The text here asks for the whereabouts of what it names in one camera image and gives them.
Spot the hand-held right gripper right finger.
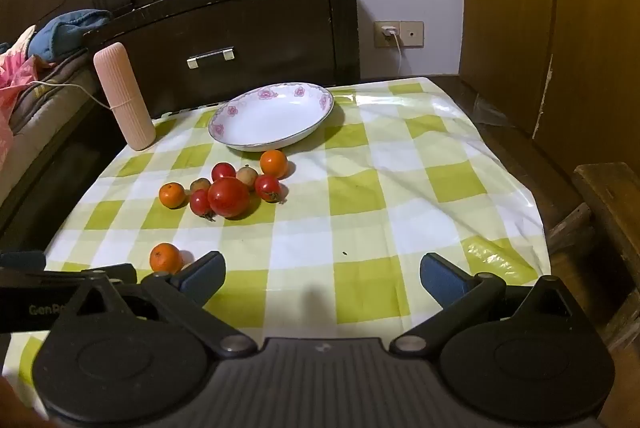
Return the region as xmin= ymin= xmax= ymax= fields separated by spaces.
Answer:
xmin=390 ymin=252 xmax=598 ymax=356

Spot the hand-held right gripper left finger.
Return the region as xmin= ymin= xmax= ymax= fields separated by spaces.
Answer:
xmin=47 ymin=251 xmax=258 ymax=357

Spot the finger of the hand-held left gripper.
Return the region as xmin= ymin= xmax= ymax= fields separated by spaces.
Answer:
xmin=0 ymin=264 xmax=137 ymax=286
xmin=0 ymin=250 xmax=47 ymax=272

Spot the orange mandarin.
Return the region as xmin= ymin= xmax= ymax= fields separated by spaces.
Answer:
xmin=159 ymin=182 xmax=186 ymax=209
xmin=259 ymin=149 xmax=289 ymax=179
xmin=149 ymin=242 xmax=184 ymax=274

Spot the large red tomato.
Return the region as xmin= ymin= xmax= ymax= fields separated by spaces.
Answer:
xmin=207 ymin=176 xmax=251 ymax=219

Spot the white floral plate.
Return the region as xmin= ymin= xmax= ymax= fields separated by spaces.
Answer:
xmin=208 ymin=82 xmax=335 ymax=153

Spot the green white checked tablecloth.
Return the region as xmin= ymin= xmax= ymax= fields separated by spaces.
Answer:
xmin=0 ymin=77 xmax=553 ymax=409

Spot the grey beige mattress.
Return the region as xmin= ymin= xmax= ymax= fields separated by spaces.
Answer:
xmin=0 ymin=50 xmax=108 ymax=204

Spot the pink ribbed cylindrical container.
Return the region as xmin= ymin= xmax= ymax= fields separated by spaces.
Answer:
xmin=93 ymin=42 xmax=157 ymax=152

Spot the pink printed blanket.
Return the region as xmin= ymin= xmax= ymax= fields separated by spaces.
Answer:
xmin=0 ymin=25 xmax=56 ymax=154

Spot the wooden stool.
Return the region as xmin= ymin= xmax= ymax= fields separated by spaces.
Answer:
xmin=547 ymin=162 xmax=640 ymax=349

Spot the blue cloth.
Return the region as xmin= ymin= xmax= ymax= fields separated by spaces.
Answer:
xmin=27 ymin=9 xmax=113 ymax=61

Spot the dark wooden cabinet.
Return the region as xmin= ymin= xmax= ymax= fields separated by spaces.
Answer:
xmin=82 ymin=0 xmax=362 ymax=119

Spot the brown wooden wardrobe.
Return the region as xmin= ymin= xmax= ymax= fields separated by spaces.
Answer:
xmin=459 ymin=0 xmax=640 ymax=174

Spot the thin white cable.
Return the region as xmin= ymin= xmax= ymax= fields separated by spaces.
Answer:
xmin=15 ymin=80 xmax=126 ymax=111

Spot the metal drawer handle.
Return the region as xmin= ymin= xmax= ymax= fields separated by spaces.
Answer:
xmin=186 ymin=47 xmax=236 ymax=69

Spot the beige wall socket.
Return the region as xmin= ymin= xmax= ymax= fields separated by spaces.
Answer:
xmin=373 ymin=20 xmax=425 ymax=49

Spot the white charger with cable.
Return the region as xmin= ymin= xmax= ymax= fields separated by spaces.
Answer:
xmin=381 ymin=24 xmax=404 ymax=78

